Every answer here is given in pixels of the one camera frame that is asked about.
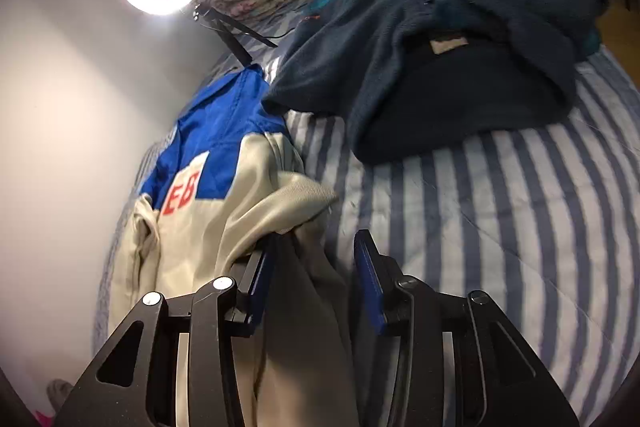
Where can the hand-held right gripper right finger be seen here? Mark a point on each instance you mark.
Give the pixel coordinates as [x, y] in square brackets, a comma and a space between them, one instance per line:
[367, 282]

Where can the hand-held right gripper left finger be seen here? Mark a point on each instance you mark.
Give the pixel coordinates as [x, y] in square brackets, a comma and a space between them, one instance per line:
[260, 287]

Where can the beige and blue jacket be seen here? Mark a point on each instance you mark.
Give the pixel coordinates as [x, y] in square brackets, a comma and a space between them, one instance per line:
[235, 207]

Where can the bed with striped sheet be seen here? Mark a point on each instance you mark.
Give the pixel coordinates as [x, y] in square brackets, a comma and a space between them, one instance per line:
[500, 217]

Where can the dark blue fleece jacket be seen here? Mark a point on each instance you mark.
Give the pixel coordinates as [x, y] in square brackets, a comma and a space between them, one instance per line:
[400, 82]

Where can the black tripod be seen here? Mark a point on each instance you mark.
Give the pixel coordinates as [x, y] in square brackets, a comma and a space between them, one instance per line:
[235, 42]

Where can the person's pink trousers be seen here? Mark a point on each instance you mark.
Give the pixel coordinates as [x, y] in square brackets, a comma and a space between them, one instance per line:
[45, 419]

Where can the teal garment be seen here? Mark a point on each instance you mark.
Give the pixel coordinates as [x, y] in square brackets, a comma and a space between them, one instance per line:
[330, 2]

